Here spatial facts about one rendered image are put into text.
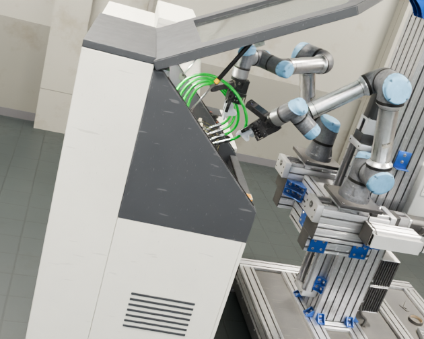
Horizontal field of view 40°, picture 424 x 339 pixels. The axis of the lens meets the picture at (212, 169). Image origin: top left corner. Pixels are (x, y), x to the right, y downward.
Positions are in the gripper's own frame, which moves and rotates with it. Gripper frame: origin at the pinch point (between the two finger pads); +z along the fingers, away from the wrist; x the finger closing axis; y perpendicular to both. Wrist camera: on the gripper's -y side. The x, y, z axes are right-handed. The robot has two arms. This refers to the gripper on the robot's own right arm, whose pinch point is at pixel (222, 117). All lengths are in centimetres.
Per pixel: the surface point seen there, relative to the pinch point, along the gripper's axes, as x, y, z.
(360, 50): 299, 172, -14
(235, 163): 19.6, 17.1, 28.4
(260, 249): 110, 77, 124
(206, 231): -34, 1, 43
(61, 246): -34, -59, 63
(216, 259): -34, 9, 56
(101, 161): -34, -50, 20
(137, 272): -34, -24, 69
